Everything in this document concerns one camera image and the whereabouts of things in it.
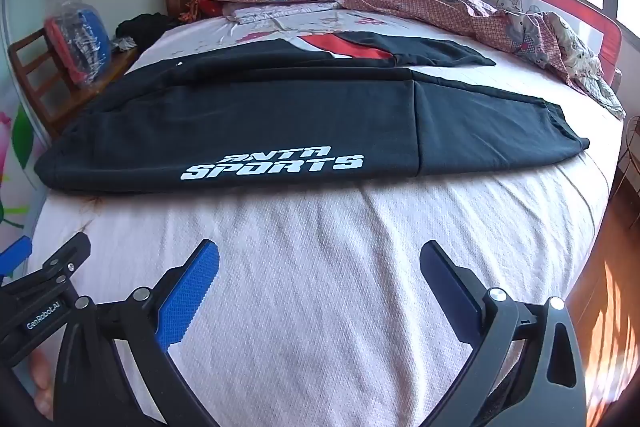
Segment black red white jacket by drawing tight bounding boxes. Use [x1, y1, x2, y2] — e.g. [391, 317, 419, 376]
[172, 31, 497, 80]

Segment pile of black clothes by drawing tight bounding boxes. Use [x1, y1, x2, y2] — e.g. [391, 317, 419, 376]
[115, 13, 179, 46]

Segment floral printed wardrobe door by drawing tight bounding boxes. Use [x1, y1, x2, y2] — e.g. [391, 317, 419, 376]
[0, 0, 77, 260]

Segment person's left hand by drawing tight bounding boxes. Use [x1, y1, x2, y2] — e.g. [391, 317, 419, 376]
[26, 347, 57, 422]

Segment clear plastic bag of clothes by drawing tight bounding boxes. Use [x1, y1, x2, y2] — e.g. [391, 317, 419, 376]
[43, 0, 114, 88]

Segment red fringed cushion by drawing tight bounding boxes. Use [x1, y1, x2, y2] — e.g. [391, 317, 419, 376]
[186, 0, 224, 22]

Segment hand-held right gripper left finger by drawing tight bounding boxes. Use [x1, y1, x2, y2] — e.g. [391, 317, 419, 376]
[52, 239, 221, 427]

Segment black pants with white print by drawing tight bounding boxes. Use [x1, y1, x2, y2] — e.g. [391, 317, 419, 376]
[34, 56, 592, 194]

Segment pale floral pillow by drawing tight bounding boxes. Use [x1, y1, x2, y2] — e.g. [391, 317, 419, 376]
[222, 0, 347, 26]

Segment wooden chair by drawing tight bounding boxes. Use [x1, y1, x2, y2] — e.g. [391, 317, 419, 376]
[7, 27, 142, 138]

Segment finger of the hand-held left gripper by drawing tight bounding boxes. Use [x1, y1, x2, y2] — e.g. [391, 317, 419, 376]
[0, 237, 33, 280]
[42, 232, 92, 288]

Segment bed with white sheet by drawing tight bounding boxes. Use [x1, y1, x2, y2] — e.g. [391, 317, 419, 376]
[27, 13, 627, 427]

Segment pink patterned quilt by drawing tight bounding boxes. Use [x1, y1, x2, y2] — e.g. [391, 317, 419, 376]
[187, 0, 627, 121]

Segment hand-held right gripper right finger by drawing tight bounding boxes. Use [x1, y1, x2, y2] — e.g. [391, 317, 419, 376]
[419, 241, 588, 427]

